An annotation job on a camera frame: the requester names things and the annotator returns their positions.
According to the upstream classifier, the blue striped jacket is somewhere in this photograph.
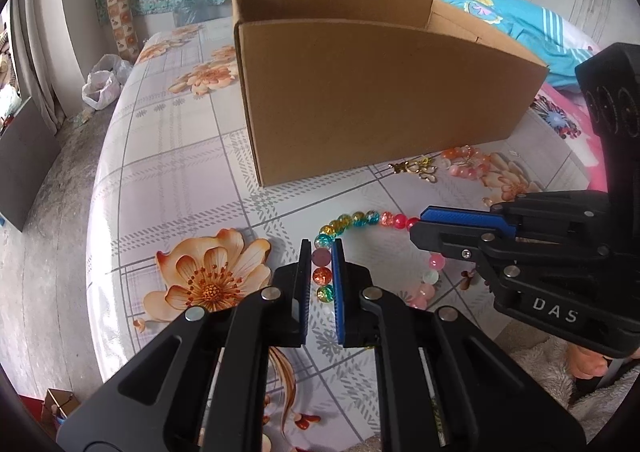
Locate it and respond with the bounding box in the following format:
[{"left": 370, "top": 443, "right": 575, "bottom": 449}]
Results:
[{"left": 441, "top": 0, "right": 601, "bottom": 90}]

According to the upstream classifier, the orange pink bead bracelet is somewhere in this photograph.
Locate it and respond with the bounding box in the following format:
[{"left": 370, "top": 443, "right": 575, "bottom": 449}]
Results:
[{"left": 440, "top": 145, "right": 493, "bottom": 181}]

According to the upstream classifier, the pink printed blanket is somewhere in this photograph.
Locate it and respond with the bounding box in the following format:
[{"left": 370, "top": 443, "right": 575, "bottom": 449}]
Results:
[{"left": 529, "top": 81, "right": 608, "bottom": 193}]

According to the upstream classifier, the floral plaid tablecloth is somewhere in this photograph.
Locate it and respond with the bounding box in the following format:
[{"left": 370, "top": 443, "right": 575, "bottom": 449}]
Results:
[{"left": 87, "top": 15, "right": 608, "bottom": 452}]

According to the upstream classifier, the white plastic bag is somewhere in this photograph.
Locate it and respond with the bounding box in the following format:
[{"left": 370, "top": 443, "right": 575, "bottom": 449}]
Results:
[{"left": 81, "top": 54, "right": 135, "bottom": 110}]

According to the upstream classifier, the person's right forearm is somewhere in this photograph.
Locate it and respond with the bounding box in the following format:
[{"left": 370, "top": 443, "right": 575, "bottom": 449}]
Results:
[{"left": 510, "top": 336, "right": 640, "bottom": 435}]

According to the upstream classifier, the patterned paper roll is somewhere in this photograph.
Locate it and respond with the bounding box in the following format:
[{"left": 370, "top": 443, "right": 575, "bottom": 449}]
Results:
[{"left": 102, "top": 0, "right": 141, "bottom": 64}]

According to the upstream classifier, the brown cardboard box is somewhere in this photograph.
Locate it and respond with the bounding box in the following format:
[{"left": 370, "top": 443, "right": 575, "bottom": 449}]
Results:
[{"left": 231, "top": 0, "right": 550, "bottom": 188}]

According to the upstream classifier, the person's right hand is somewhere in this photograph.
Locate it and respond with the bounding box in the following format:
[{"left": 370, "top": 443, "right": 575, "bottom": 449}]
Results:
[{"left": 570, "top": 346, "right": 612, "bottom": 384}]

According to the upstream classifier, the grey curtain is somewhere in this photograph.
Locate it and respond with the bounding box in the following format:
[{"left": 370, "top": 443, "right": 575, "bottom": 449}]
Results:
[{"left": 9, "top": 0, "right": 67, "bottom": 133}]

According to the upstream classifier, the multicolour glass bead bracelet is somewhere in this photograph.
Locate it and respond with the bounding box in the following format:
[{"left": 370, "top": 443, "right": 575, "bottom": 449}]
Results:
[{"left": 312, "top": 209, "right": 446, "bottom": 315}]

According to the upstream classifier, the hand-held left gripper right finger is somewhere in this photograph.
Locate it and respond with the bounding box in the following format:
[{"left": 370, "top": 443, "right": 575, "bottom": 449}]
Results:
[{"left": 331, "top": 238, "right": 587, "bottom": 452}]

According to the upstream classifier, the small cardboard box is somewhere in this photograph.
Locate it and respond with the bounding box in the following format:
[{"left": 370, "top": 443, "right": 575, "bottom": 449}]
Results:
[{"left": 41, "top": 388, "right": 82, "bottom": 439}]

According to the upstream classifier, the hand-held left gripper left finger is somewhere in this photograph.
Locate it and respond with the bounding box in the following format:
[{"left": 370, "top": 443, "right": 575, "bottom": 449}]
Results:
[{"left": 56, "top": 238, "right": 313, "bottom": 452}]

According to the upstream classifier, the dark grey board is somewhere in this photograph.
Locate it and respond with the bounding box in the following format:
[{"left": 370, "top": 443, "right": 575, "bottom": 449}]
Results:
[{"left": 0, "top": 100, "right": 63, "bottom": 233}]

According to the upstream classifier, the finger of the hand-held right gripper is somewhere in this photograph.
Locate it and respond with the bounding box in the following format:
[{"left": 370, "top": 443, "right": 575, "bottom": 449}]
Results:
[
  {"left": 409, "top": 219, "right": 612, "bottom": 285},
  {"left": 419, "top": 189, "right": 610, "bottom": 239}
]

